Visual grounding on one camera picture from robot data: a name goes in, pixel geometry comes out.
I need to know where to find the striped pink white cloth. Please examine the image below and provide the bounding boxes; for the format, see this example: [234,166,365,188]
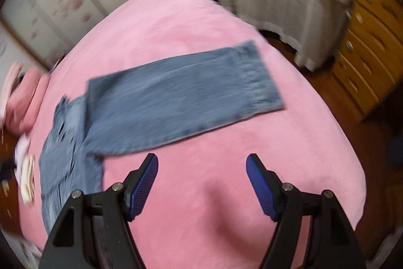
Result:
[0,62,23,118]

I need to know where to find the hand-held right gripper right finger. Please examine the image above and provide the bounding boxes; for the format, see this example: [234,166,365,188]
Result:
[246,153,367,269]

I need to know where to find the wooden chest of drawers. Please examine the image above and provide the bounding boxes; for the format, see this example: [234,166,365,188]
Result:
[332,0,403,116]

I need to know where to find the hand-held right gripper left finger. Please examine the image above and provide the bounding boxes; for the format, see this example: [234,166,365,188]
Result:
[38,153,159,269]

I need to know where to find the blue denim jeans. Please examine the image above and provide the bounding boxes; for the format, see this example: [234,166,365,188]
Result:
[38,40,285,235]

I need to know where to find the pink bed blanket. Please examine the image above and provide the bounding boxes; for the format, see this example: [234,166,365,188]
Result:
[14,0,367,269]

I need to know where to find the cream fluffy cloth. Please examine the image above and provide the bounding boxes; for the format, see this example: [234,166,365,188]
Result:
[20,154,37,203]

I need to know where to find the pink pillow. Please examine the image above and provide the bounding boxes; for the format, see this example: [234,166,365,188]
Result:
[5,66,51,134]

